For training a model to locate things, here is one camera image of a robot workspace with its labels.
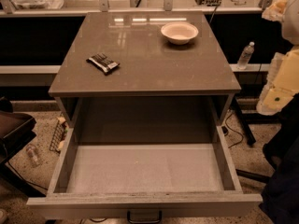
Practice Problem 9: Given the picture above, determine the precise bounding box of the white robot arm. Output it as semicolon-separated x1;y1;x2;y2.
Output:
257;0;299;224

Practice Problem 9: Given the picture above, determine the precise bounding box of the clear bottle on floor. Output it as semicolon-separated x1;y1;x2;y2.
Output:
26;144;41;167

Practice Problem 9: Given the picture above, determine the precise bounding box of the open grey top drawer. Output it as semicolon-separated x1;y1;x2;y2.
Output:
26;96;263;220

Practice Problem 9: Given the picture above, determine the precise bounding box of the grey drawer cabinet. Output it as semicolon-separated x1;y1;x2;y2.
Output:
48;10;242;129

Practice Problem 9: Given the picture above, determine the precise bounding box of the black rxbar chocolate wrapper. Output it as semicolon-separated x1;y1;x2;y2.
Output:
86;53;120;75

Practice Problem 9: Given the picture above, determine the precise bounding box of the clear water bottle on ledge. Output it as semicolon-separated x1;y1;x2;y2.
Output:
237;41;255;70

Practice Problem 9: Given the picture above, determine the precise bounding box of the wire basket on floor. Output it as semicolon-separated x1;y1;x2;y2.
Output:
50;116;68;153

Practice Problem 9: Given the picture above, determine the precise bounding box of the black chair at left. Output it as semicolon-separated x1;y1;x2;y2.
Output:
0;97;44;197

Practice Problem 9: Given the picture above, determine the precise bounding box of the black drawer handle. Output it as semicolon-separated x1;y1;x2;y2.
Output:
126;211;163;224

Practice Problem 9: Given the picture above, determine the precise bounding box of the black cable on floor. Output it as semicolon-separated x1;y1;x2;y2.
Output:
221;109;245;149

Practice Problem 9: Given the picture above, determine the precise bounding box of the white paper bowl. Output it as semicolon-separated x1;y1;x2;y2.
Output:
161;21;199;45

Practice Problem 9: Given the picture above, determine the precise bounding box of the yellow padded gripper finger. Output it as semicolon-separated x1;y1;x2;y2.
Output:
256;46;299;116

